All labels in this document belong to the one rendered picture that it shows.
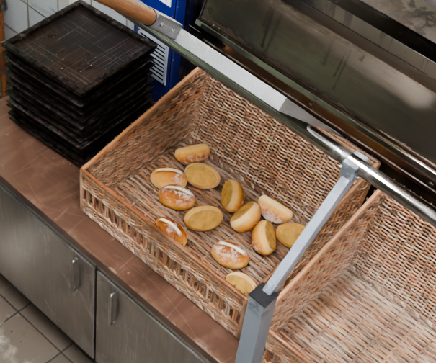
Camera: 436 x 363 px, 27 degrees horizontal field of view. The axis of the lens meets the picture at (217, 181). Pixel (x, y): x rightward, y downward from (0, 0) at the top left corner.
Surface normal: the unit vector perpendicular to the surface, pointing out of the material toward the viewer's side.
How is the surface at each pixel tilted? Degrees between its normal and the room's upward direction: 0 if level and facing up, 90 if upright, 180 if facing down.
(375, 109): 70
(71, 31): 0
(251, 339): 90
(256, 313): 90
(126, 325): 90
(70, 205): 0
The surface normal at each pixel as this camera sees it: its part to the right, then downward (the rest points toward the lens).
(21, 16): -0.68, 0.47
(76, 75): 0.11, -0.69
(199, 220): 0.23, 0.26
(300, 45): -0.60, 0.22
